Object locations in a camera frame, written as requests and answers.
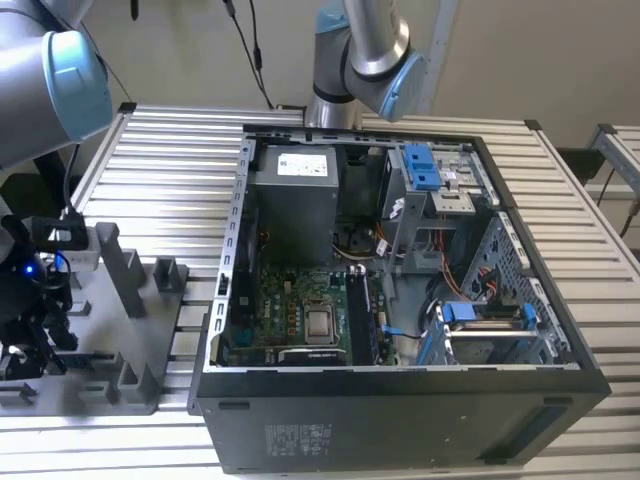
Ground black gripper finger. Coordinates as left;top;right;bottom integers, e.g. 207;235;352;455
19;313;69;376
43;298;80;351

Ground grey parts rack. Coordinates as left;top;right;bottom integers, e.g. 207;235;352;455
0;222;191;416

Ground black chair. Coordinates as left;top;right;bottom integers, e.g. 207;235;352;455
0;149;76;221

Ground green motherboard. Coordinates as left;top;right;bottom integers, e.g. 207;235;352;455
219;264;401;369

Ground NVIDIA graphics card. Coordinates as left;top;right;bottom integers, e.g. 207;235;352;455
264;346;351;368

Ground grey power supply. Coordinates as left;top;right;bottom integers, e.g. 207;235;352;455
247;144;342;267

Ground silver CPU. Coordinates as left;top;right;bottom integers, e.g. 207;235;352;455
306;309;335;342

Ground metal socket cover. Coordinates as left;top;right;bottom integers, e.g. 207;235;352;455
301;298;340;347

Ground black PC case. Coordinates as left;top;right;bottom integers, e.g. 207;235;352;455
187;122;612;475

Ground blue plastic drive latch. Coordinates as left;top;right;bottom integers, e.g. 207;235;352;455
413;167;442;192
403;143;432;172

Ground hard disk in blue carrier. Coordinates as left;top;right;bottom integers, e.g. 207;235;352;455
417;299;544;367

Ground grey metal drive cage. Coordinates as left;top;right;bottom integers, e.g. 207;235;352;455
380;142;501;276

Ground perforated metal panel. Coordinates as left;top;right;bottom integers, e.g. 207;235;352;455
459;212;574;364

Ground black box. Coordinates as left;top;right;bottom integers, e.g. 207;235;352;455
557;147;606;189

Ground metal slat side table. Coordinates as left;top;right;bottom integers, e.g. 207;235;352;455
582;122;640;201

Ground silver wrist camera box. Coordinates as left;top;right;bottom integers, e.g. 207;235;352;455
32;214;101;274

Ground thin black wall cable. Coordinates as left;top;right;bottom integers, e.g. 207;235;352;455
92;44;135;105

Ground multicoloured power wire bundle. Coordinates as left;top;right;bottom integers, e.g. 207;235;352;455
332;227;389;261

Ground blue SATA cable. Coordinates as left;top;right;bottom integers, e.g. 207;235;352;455
381;323;426;342

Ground black camera cable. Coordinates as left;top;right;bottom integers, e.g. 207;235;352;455
222;0;276;110

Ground orange and red wires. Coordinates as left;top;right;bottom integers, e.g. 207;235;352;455
432;227;501;306

